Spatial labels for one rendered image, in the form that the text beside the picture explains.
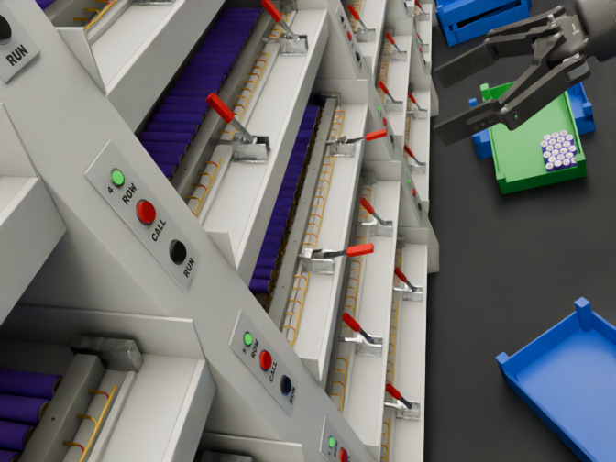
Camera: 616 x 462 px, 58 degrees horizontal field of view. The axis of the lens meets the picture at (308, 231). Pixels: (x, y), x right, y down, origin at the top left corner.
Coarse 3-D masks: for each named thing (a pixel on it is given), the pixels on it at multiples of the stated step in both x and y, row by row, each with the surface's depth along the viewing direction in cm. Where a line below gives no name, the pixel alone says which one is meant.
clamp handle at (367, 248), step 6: (360, 246) 73; (366, 246) 72; (372, 246) 72; (330, 252) 75; (336, 252) 74; (342, 252) 74; (348, 252) 73; (354, 252) 72; (360, 252) 72; (366, 252) 72; (372, 252) 72; (324, 258) 74; (330, 258) 74
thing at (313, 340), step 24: (312, 96) 107; (336, 96) 104; (360, 96) 105; (360, 120) 102; (360, 144) 96; (336, 168) 92; (360, 168) 99; (336, 192) 87; (336, 216) 83; (312, 240) 80; (336, 240) 80; (336, 264) 76; (312, 288) 73; (336, 288) 73; (312, 312) 71; (336, 312) 75; (288, 336) 68; (312, 336) 68; (312, 360) 60
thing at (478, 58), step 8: (480, 48) 71; (464, 56) 72; (472, 56) 72; (480, 56) 72; (488, 56) 71; (448, 64) 73; (456, 64) 73; (464, 64) 73; (472, 64) 73; (480, 64) 72; (488, 64) 72; (440, 72) 74; (448, 72) 74; (456, 72) 74; (464, 72) 74; (472, 72) 73; (440, 80) 75; (448, 80) 75; (456, 80) 74
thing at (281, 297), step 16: (320, 128) 97; (320, 144) 93; (320, 160) 90; (304, 192) 84; (304, 208) 82; (304, 224) 79; (320, 224) 81; (288, 240) 77; (288, 256) 75; (288, 272) 73; (288, 288) 71; (304, 288) 72; (272, 304) 69; (288, 304) 71; (272, 320) 67
